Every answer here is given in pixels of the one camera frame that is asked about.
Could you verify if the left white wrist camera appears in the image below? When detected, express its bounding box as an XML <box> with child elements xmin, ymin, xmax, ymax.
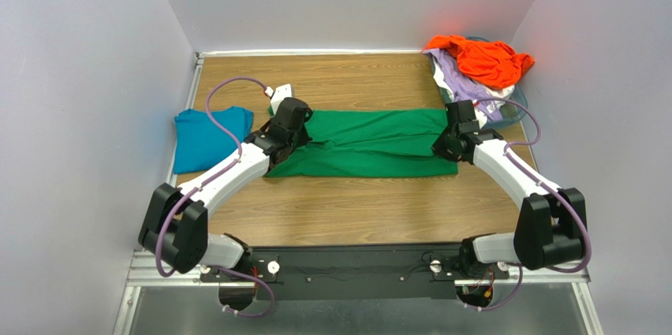
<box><xmin>264</xmin><ymin>84</ymin><xmax>294</xmax><ymax>115</ymax></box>

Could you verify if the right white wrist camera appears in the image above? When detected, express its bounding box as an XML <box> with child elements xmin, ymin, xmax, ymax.
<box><xmin>473</xmin><ymin>102</ymin><xmax>488</xmax><ymax>128</ymax></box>

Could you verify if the teal plastic basket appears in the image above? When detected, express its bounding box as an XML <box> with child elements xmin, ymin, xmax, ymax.
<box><xmin>424</xmin><ymin>49</ymin><xmax>528</xmax><ymax>129</ymax></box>

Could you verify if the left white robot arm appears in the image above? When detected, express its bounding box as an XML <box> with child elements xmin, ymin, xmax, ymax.
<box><xmin>138</xmin><ymin>97</ymin><xmax>313</xmax><ymax>277</ymax></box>

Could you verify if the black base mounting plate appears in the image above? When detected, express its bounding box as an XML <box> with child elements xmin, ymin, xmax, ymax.
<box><xmin>233</xmin><ymin>242</ymin><xmax>520</xmax><ymax>301</ymax></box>

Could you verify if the green t-shirt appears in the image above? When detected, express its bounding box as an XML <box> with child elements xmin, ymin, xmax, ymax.
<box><xmin>268</xmin><ymin>108</ymin><xmax>458</xmax><ymax>178</ymax></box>

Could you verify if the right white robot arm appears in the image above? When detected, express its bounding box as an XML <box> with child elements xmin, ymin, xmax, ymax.
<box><xmin>431</xmin><ymin>100</ymin><xmax>592</xmax><ymax>274</ymax></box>

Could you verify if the folded blue t-shirt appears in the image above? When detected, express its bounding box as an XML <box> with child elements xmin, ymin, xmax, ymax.
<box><xmin>173</xmin><ymin>106</ymin><xmax>253</xmax><ymax>174</ymax></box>

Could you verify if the orange t-shirt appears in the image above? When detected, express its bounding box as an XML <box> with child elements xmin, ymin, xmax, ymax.
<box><xmin>423</xmin><ymin>35</ymin><xmax>536</xmax><ymax>90</ymax></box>

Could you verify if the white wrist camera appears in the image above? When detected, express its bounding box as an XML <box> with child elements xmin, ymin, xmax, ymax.
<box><xmin>473</xmin><ymin>102</ymin><xmax>488</xmax><ymax>128</ymax></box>
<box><xmin>264</xmin><ymin>84</ymin><xmax>294</xmax><ymax>115</ymax></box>

